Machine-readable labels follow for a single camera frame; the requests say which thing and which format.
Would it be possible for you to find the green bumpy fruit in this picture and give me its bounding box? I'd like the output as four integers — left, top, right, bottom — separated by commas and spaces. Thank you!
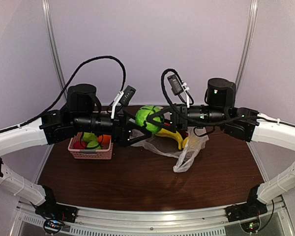
86, 140, 102, 150
82, 132, 97, 143

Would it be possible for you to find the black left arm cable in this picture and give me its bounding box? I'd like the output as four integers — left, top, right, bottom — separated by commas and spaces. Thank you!
0, 56, 126, 138

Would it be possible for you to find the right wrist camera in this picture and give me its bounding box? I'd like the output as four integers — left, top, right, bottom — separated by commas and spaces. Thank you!
167, 74, 192, 108

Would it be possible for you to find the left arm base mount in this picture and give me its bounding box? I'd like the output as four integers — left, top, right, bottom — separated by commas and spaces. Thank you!
32, 204, 78, 235

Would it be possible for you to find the red bumpy fruit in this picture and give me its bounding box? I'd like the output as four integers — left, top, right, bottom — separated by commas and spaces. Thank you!
73, 141, 87, 149

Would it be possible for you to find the aluminium corner post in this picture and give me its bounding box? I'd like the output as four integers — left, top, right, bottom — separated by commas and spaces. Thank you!
42, 0, 66, 89
235, 0, 259, 98

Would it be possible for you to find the aluminium corner post left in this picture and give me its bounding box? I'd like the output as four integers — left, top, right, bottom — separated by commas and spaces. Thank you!
42, 0, 66, 89

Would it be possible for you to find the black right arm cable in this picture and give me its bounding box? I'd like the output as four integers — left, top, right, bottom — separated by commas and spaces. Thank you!
161, 68, 259, 123

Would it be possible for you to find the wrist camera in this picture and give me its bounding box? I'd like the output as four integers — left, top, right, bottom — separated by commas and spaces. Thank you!
167, 74, 192, 108
111, 86, 136, 119

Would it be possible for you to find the red orange mango fruit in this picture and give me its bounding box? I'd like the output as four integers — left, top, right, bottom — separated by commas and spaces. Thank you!
181, 131, 189, 138

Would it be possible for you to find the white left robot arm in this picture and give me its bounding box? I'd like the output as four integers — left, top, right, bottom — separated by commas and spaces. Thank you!
0, 84, 151, 218

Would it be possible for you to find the clear plastic bag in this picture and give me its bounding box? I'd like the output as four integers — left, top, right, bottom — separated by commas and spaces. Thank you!
132, 127, 209, 173

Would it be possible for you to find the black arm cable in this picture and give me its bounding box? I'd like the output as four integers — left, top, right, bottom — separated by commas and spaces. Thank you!
161, 68, 259, 123
0, 56, 126, 138

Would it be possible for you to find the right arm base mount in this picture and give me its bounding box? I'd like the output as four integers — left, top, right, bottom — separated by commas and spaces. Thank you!
225, 203, 268, 234

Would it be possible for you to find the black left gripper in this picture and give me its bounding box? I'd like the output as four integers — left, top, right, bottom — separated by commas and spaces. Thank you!
72, 109, 152, 148

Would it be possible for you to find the aluminium corner post right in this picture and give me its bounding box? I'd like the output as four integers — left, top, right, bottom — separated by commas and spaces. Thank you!
235, 0, 259, 98

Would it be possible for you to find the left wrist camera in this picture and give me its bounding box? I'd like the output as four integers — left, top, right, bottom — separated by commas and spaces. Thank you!
111, 86, 136, 119

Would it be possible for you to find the pink perforated plastic basket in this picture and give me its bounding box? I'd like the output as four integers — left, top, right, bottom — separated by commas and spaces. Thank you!
68, 133, 113, 160

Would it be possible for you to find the green bumpy fruit front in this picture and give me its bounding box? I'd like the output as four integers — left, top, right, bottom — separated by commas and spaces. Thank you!
86, 140, 102, 150

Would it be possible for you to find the yellow banana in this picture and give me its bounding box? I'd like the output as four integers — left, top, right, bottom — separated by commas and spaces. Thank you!
156, 128, 188, 150

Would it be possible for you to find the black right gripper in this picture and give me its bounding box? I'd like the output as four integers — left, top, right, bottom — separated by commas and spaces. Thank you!
147, 103, 228, 133

